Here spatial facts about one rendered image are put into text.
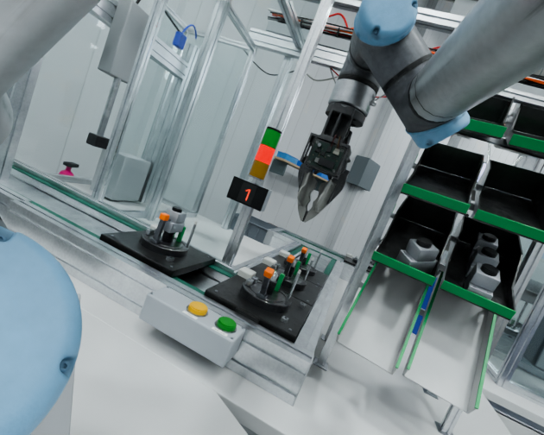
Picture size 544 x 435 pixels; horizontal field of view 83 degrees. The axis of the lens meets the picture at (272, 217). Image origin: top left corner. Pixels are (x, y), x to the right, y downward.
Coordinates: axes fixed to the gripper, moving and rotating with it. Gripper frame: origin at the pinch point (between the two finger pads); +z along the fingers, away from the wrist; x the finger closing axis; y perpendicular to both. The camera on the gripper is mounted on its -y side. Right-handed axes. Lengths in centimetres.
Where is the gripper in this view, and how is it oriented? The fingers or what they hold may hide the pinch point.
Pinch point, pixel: (306, 215)
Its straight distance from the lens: 60.3
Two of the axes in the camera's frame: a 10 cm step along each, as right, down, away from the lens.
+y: -2.7, 0.1, -9.6
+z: -3.7, 9.2, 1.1
